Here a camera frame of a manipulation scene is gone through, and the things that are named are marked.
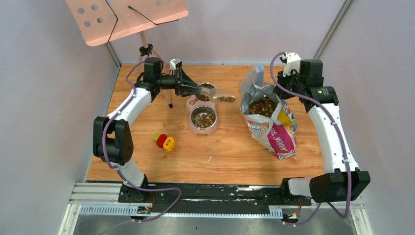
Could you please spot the pink double bowl feeder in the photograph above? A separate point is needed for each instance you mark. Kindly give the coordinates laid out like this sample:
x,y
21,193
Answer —
x,y
191,104

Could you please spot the brown pet food kibble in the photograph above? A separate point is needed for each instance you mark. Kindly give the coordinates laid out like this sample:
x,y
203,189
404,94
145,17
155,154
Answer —
x,y
264,107

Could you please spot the yellow traffic light block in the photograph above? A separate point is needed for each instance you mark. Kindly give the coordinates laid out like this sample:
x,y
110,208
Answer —
x,y
169,144

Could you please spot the pink music stand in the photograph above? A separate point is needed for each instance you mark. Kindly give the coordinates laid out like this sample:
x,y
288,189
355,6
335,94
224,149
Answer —
x,y
102,21

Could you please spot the steel bowl far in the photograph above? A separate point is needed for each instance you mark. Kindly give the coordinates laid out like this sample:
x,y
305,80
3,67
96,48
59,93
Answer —
x,y
205,95

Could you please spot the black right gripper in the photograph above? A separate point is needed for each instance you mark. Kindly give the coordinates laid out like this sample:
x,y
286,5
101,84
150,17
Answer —
x,y
281,79

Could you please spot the red toy block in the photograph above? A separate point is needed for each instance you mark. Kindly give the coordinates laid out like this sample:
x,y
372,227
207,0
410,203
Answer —
x,y
161,140

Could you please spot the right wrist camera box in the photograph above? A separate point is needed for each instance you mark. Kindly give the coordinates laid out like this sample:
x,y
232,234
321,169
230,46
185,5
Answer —
x,y
292,63

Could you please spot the green toy block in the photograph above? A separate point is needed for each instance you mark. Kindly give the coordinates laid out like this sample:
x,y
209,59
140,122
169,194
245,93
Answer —
x,y
156,137

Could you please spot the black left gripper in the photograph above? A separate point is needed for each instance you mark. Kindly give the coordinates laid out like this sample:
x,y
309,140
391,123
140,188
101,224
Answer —
x,y
179,82

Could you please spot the cat food bag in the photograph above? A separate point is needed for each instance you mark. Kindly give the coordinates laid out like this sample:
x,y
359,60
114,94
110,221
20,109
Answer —
x,y
278,133

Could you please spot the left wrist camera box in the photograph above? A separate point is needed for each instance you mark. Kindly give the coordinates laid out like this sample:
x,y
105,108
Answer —
x,y
175,64

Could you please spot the clear plastic food scoop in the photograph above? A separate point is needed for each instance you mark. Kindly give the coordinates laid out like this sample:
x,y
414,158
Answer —
x,y
221,96

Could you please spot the steel bowl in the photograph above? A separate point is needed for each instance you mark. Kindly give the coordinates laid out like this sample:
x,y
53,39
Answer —
x,y
203,117
205,95

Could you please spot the blue item in bubble wrap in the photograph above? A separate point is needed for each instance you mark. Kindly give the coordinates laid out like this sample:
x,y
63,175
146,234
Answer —
x,y
254,76

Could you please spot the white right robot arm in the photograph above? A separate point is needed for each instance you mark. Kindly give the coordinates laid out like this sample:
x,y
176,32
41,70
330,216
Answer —
x,y
342,180

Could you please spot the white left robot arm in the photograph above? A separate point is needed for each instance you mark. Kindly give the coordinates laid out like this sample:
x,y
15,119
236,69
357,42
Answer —
x,y
112,139

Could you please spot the steel bowl near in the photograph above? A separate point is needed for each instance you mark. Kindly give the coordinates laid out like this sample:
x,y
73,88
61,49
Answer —
x,y
203,117

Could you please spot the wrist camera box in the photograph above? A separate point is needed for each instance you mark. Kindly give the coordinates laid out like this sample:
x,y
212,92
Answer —
x,y
175,64
292,63

